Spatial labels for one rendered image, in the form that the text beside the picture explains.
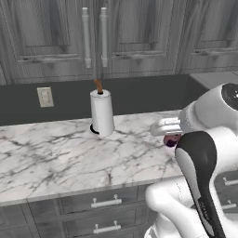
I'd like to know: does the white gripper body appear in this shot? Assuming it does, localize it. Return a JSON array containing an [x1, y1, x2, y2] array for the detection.
[[150, 117, 184, 138]]

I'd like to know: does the purple drink can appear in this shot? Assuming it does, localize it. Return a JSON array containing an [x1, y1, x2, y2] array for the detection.
[[163, 134, 182, 149]]

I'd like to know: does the white paper towel roll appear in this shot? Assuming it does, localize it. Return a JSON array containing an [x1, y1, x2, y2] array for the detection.
[[89, 88, 116, 139]]

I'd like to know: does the pale grey appliance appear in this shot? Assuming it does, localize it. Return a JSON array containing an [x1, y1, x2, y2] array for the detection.
[[189, 72, 238, 91]]

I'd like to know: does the brown and black towel holder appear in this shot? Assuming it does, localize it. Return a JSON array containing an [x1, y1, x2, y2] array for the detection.
[[89, 78, 105, 136]]

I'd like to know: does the grey drawer front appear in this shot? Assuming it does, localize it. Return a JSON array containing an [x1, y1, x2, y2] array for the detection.
[[62, 207, 148, 238], [217, 190, 238, 216], [214, 170, 238, 194], [58, 185, 139, 216]]

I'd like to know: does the grey wood cupboard door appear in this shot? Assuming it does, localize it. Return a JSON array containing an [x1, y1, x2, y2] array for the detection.
[[0, 0, 97, 86], [94, 0, 182, 79], [178, 0, 238, 74]]

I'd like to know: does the white drawer handle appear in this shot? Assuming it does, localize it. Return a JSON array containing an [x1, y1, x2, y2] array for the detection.
[[222, 177, 238, 187], [93, 219, 122, 235], [219, 199, 238, 211], [90, 193, 123, 209]]

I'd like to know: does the white cupboard handle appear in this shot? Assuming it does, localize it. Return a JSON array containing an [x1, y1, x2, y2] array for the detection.
[[81, 7, 93, 70], [99, 7, 109, 69]]

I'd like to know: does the white wall outlet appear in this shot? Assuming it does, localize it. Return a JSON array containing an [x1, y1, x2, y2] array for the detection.
[[36, 86, 55, 109]]

